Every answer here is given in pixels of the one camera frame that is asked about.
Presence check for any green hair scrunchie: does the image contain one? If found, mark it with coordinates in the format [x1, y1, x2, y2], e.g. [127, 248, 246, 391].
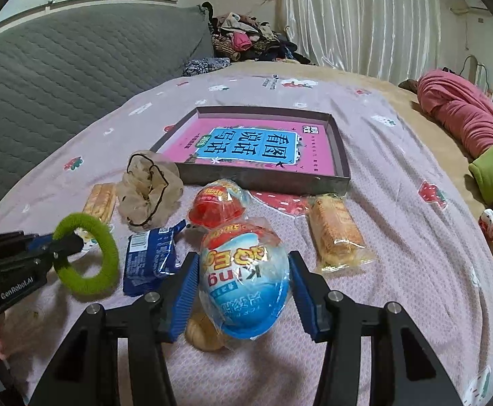
[52, 213, 119, 297]

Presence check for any bread snack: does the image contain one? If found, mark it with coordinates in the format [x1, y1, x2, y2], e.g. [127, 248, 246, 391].
[308, 194, 375, 273]
[83, 183, 116, 225]

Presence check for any blue toy egg packet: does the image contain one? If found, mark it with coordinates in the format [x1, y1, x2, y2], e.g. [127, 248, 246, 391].
[199, 219, 289, 340]

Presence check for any blue snack packet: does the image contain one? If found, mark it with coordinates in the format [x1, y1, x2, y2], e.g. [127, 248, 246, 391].
[123, 220, 187, 297]

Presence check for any beige sheer scrunchie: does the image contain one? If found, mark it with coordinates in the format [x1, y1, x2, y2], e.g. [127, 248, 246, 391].
[116, 150, 183, 232]

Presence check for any grey quilted headboard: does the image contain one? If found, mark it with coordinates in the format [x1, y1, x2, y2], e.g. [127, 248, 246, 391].
[0, 3, 215, 231]

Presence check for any red toy egg packet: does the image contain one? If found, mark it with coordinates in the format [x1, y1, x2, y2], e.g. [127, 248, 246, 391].
[188, 179, 248, 229]

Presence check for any pink strawberry print blanket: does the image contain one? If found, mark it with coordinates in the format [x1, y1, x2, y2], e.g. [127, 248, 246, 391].
[0, 73, 493, 405]

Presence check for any blue patterned cloth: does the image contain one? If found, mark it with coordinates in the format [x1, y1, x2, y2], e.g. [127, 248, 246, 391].
[182, 57, 231, 77]

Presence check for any shallow brown box tray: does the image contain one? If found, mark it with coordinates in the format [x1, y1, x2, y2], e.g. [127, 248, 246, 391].
[152, 106, 350, 196]

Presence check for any pink and blue book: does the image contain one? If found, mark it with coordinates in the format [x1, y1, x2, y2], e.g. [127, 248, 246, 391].
[158, 115, 335, 176]

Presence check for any pink quilt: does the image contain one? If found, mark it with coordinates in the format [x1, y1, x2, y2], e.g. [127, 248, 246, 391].
[417, 69, 493, 159]

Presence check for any pile of clothes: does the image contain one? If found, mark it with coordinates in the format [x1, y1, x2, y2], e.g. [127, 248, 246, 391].
[200, 1, 312, 65]

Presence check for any white curtain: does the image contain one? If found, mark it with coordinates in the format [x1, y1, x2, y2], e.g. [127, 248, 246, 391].
[279, 0, 441, 84]

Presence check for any white air conditioner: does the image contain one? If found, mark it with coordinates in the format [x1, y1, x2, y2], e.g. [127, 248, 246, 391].
[450, 0, 490, 14]

